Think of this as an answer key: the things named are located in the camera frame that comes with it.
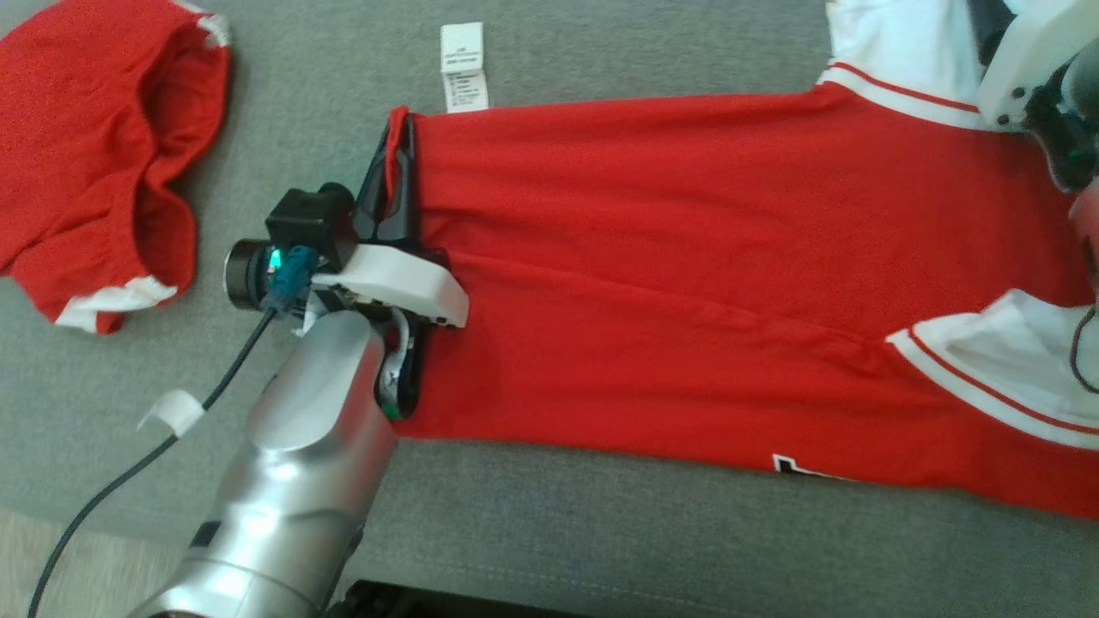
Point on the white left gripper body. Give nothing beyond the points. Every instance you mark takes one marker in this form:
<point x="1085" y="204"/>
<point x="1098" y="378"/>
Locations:
<point x="403" y="279"/>

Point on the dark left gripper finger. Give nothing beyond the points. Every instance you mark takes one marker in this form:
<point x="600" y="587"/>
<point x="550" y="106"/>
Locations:
<point x="410" y="223"/>
<point x="373" y="206"/>

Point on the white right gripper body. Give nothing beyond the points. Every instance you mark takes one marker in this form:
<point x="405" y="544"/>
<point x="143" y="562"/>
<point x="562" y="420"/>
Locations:
<point x="1043" y="51"/>

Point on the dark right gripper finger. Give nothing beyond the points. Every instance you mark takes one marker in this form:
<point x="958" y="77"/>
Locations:
<point x="992" y="26"/>

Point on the red white basketball jersey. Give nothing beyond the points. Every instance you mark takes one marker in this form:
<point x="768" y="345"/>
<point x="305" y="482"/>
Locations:
<point x="687" y="257"/>

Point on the red shorts white trim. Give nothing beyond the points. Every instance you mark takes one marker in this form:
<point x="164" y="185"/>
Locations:
<point x="77" y="129"/>

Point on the white tape tag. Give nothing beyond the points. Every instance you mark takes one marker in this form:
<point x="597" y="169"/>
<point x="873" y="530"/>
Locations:
<point x="176" y="410"/>

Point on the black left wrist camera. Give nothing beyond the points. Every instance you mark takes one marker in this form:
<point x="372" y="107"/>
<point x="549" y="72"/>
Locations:
<point x="300" y="223"/>

